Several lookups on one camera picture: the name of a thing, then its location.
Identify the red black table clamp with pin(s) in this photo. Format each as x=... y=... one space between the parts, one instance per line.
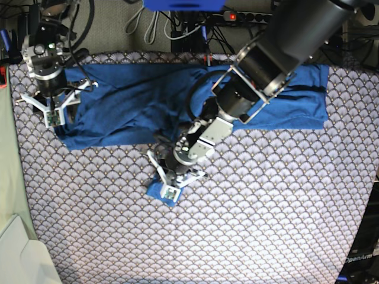
x=208 y=60

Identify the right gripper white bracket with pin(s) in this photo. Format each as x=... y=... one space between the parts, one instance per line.
x=53 y=108

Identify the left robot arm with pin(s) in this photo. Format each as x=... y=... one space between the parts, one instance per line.
x=259 y=73

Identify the blue handled clamp left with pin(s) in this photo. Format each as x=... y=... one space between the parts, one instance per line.
x=11 y=47

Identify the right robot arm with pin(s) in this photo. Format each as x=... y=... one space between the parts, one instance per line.
x=53 y=59

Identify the white plastic bin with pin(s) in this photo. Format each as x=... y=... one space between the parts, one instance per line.
x=24 y=260

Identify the black OpenArm base box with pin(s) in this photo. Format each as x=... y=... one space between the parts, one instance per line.
x=361 y=265

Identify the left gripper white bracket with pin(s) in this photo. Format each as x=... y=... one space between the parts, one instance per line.
x=167 y=184

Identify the blue box top edge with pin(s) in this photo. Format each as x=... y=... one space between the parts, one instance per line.
x=184 y=5

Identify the white power strip red switch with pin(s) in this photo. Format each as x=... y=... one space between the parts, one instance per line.
x=248 y=17

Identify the blue long-sleeve T-shirt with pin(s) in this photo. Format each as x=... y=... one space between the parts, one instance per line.
x=133 y=101

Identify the fan-patterned tablecloth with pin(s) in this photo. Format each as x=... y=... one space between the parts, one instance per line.
x=279 y=206

